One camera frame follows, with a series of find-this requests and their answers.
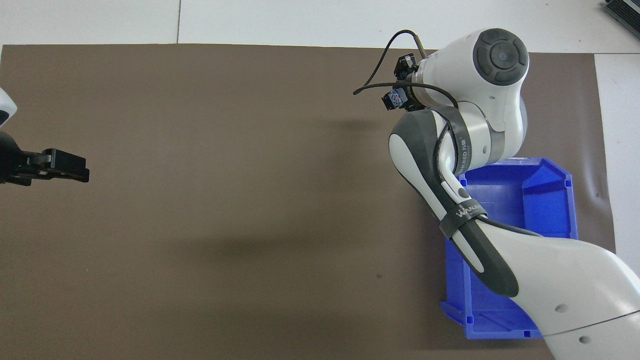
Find grey ribbed device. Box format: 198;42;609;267
602;0;640;34

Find brown table mat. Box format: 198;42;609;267
0;44;617;360

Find blue plastic storage bin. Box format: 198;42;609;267
440;157;579;340

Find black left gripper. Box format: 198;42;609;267
0;130;90;187

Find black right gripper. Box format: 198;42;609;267
381;53;426;112

